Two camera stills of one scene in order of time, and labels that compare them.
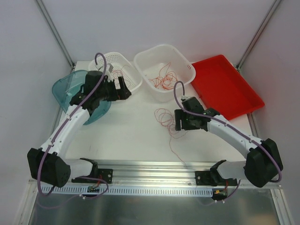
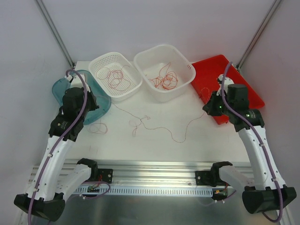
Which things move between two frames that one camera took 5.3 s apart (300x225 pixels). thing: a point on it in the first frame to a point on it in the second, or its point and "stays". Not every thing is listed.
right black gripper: (183, 119) to (209, 107)
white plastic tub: (159, 67) stays
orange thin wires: (167, 120) to (146, 117)
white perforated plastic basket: (122, 67) stays
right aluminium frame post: (274, 5) stays
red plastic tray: (220, 86) stays
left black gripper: (118, 91) to (93, 101)
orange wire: (165, 80) stays
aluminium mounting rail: (156, 172) stays
